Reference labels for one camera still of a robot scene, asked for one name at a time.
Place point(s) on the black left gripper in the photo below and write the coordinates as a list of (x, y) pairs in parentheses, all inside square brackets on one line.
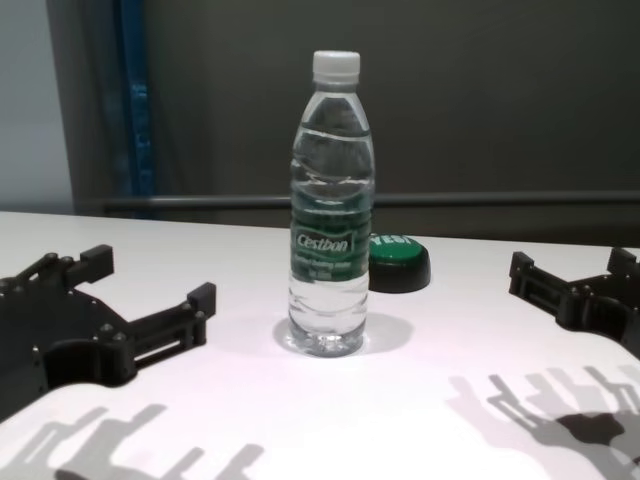
[(50, 340)]

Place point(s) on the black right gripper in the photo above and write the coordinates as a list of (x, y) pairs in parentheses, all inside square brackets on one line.
[(610, 310)]

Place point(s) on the clear water bottle green label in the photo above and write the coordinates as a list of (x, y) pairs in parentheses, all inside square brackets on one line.
[(330, 250)]

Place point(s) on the green YES button black base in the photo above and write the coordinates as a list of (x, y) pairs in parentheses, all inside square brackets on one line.
[(400, 260)]

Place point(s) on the thin grey horizontal rail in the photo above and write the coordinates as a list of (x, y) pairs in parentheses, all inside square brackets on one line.
[(200, 202)]

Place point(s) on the blue vertical post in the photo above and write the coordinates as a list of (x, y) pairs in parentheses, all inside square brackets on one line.
[(142, 125)]

